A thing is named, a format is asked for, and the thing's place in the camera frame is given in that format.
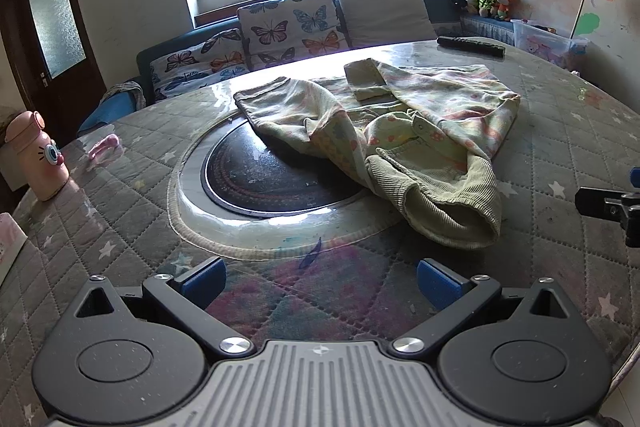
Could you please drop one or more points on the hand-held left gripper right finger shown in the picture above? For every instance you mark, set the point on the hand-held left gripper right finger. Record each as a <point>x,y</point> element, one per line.
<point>436,284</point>

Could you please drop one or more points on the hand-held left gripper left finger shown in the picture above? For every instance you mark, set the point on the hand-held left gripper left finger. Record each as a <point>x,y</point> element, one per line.
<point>204,283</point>

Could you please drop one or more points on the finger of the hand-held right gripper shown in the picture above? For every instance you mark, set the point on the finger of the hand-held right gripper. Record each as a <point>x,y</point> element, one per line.
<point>597,202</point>

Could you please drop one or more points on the green floral jacket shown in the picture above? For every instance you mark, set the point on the green floral jacket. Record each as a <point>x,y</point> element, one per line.
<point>440,117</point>

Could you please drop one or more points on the clear plastic storage box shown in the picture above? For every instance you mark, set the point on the clear plastic storage box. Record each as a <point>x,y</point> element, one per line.
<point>542,44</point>

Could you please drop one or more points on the small pink toy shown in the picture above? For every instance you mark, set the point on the small pink toy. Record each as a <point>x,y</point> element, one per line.
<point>104,146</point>

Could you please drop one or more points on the black remote control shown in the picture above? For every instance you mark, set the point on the black remote control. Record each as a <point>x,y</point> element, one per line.
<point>470,46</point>

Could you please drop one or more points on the grey blanket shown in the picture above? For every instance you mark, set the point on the grey blanket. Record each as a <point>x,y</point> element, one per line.
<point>127,94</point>

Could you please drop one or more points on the pink water bottle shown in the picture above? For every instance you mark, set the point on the pink water bottle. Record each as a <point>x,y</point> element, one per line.
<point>37,157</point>

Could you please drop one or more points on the orange plush toy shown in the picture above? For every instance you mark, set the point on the orange plush toy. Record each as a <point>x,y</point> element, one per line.
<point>504,3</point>

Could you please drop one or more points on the butterfly print seat cushion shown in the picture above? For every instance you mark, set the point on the butterfly print seat cushion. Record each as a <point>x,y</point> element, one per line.
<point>195,62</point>

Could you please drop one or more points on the blue sofa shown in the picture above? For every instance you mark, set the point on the blue sofa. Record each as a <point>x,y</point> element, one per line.
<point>150,57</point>

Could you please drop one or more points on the butterfly print back cushion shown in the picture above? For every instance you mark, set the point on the butterfly print back cushion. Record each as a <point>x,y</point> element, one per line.
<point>290,27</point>

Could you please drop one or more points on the plain grey cushion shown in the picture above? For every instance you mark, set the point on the plain grey cushion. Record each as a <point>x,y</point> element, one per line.
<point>385,14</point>

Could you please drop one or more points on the dark wooden door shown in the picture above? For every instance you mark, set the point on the dark wooden door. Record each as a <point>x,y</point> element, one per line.
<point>30,57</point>

